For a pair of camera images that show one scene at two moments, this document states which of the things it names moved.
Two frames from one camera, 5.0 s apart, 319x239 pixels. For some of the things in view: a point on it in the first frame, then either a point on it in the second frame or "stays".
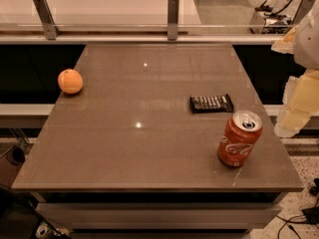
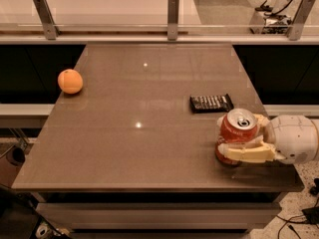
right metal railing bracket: (305, 4) stays
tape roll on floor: (39, 229) stays
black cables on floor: (310, 215) stays
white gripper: (307, 45) -> (289, 137)
